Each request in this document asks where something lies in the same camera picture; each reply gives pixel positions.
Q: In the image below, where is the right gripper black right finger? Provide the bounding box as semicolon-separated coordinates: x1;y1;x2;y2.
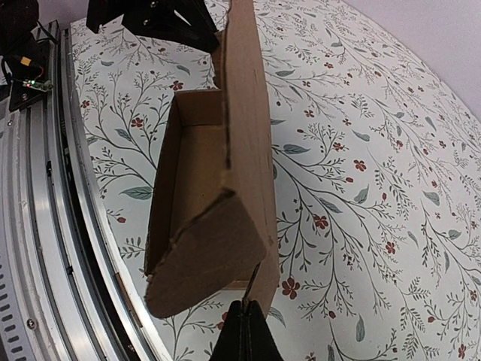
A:
247;301;283;361

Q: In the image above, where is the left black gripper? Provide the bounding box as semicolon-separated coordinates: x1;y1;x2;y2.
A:
86;0;219;53

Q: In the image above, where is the brown cardboard paper box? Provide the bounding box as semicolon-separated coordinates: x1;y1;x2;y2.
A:
144;1;280;318

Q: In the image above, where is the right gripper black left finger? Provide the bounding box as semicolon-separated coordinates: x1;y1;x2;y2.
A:
212;301;247;361

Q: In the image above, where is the aluminium front rail frame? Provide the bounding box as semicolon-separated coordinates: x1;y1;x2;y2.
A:
1;22;169;360

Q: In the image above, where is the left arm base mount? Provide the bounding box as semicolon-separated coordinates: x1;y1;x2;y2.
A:
1;24;58;112

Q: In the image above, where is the floral patterned table mat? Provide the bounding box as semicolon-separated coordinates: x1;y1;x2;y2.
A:
70;1;480;360

